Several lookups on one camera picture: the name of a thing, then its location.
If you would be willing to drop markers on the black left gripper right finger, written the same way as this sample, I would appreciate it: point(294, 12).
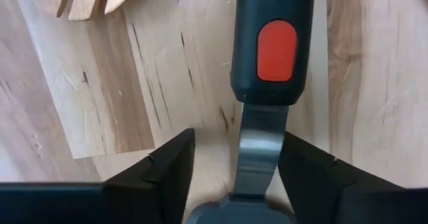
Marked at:
point(317, 184)

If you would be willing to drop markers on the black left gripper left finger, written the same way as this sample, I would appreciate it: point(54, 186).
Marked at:
point(160, 184)

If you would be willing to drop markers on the black spatula with red button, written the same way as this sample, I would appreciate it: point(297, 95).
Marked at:
point(261, 143)

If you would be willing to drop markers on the wooden spork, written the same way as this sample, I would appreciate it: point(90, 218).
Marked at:
point(83, 0)

